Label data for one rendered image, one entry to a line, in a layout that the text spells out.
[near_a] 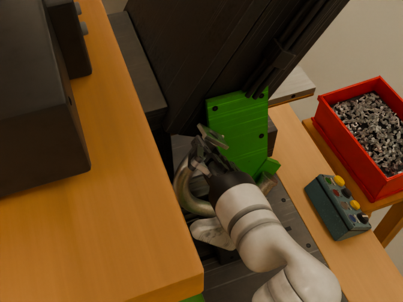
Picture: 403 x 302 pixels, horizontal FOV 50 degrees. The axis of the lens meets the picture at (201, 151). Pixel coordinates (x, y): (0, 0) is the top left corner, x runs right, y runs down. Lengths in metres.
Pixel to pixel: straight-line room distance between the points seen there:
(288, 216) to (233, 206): 0.46
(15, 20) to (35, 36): 0.02
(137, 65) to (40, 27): 0.55
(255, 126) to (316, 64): 2.00
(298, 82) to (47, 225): 0.76
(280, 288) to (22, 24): 0.38
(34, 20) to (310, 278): 0.38
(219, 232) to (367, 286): 0.46
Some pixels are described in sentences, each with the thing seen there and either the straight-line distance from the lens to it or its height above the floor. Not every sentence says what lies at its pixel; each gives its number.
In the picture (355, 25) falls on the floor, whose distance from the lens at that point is 3.15.
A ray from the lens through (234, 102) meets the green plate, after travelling 0.74.
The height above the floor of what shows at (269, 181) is 1.10.
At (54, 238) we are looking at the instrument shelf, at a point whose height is 1.54.
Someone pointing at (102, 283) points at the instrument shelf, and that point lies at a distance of 0.29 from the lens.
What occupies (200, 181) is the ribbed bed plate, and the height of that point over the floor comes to 1.09.
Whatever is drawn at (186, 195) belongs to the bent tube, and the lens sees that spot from 0.79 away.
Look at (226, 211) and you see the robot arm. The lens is 0.60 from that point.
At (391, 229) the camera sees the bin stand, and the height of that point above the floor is 0.53.
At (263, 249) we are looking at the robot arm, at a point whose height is 1.30.
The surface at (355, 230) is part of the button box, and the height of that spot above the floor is 0.93.
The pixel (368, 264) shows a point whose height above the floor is 0.90.
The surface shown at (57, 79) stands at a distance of 0.26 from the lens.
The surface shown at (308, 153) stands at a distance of 1.15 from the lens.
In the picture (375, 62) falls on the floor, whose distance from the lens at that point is 2.90.
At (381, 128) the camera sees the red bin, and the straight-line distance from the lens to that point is 1.30.
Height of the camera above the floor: 1.80
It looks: 54 degrees down
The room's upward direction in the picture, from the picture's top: straight up
